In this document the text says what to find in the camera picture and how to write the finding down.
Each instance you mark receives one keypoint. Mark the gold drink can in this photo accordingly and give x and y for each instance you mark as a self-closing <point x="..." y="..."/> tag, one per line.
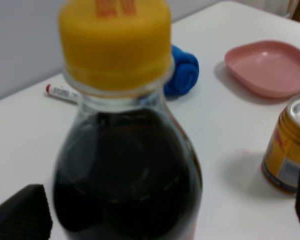
<point x="281" y="161"/>

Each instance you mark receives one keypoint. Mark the red whiteboard marker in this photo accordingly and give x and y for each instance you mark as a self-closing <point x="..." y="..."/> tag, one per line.
<point x="62" y="93"/>

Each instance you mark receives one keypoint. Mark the rolled blue towel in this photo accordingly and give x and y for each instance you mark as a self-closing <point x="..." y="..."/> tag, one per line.
<point x="186" y="73"/>

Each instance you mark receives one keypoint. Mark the pink square plate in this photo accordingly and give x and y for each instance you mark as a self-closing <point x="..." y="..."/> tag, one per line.
<point x="270" y="69"/>

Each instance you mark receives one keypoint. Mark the cola bottle yellow cap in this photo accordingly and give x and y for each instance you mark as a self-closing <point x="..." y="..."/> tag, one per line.
<point x="127" y="170"/>

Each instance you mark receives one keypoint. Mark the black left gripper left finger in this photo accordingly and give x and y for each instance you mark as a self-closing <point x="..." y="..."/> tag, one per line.
<point x="26" y="215"/>

